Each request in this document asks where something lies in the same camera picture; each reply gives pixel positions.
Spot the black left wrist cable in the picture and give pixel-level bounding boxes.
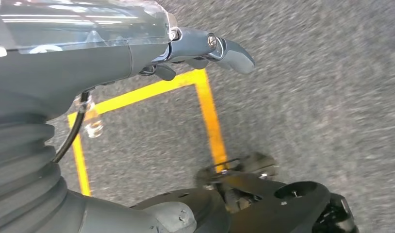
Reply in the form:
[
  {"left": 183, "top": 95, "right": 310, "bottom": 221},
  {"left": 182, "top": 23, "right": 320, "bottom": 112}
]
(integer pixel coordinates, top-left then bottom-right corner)
[{"left": 51, "top": 91, "right": 91, "bottom": 164}]

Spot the clear tape flap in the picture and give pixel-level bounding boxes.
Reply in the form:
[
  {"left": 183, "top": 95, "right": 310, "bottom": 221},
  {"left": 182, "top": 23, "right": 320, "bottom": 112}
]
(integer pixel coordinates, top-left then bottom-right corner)
[{"left": 73, "top": 95, "right": 104, "bottom": 139}]

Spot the black robot foot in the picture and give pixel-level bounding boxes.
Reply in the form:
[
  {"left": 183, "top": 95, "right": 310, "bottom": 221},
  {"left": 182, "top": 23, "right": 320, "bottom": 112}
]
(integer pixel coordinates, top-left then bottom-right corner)
[{"left": 130, "top": 151, "right": 361, "bottom": 233}]

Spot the yellow floor marking tape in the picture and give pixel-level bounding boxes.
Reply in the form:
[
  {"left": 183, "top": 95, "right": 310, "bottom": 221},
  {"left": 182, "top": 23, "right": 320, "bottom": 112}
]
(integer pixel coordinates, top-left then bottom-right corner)
[{"left": 67, "top": 68, "right": 229, "bottom": 198}]

